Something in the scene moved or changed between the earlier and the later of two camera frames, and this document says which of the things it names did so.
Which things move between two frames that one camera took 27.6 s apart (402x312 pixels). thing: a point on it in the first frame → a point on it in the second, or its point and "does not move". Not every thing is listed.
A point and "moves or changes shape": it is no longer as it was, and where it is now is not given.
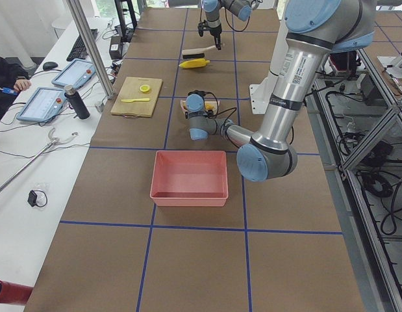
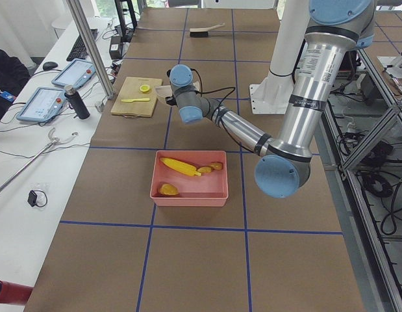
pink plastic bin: x=183 y=178 does not move
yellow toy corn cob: x=194 y=63 → x=184 y=168
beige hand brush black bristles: x=195 y=53 → x=202 y=32
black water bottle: x=76 y=104 does not move
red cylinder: x=10 y=292 does not move
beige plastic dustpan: x=208 y=105 moves or changes shape
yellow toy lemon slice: x=145 y=88 does not move
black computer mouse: x=49 y=65 does not move
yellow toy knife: x=140 y=99 does not move
